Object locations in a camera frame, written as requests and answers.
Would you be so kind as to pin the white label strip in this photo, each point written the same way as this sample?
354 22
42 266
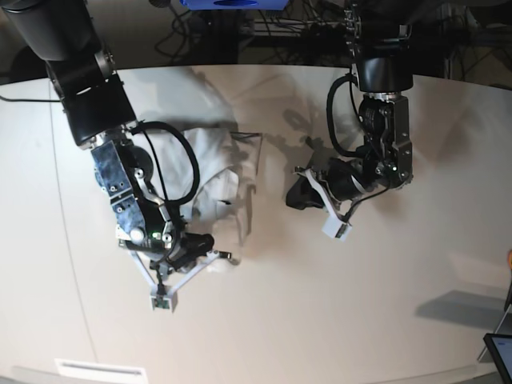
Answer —
100 372

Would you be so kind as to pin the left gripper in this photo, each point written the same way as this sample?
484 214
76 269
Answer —
346 182

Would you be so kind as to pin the white T-shirt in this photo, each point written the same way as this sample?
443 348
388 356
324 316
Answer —
222 206

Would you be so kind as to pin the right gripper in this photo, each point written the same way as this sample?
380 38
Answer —
185 255

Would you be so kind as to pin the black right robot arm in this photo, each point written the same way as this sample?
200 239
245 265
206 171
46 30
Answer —
102 120

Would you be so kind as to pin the black tablet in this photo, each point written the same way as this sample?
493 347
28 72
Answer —
499 347

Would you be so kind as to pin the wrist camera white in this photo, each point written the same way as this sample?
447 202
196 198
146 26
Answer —
164 296
335 226

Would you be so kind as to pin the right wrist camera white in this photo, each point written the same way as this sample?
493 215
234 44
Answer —
164 296

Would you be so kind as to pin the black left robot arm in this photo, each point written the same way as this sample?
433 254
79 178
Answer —
377 37

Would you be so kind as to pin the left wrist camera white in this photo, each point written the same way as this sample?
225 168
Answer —
335 226

